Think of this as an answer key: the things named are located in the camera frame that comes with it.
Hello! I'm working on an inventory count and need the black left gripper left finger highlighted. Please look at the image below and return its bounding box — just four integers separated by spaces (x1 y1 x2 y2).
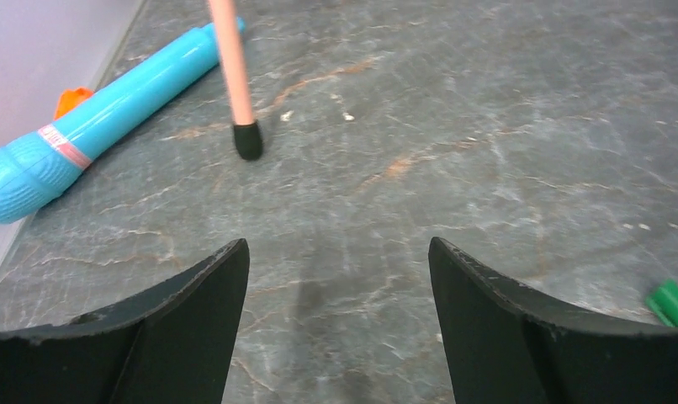
0 239 250 403

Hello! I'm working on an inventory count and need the blue toy recorder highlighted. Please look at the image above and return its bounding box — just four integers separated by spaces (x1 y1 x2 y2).
0 24 220 224

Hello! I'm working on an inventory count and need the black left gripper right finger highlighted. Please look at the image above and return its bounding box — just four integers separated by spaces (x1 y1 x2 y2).
428 237 678 403

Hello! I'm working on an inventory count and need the pink music stand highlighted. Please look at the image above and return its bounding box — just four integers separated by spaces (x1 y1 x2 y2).
208 0 263 161

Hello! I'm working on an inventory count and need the orange small toy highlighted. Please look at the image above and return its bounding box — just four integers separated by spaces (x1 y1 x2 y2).
53 87 94 120

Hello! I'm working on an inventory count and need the green whiteboard marker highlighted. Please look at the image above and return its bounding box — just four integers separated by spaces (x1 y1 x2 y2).
645 279 678 327

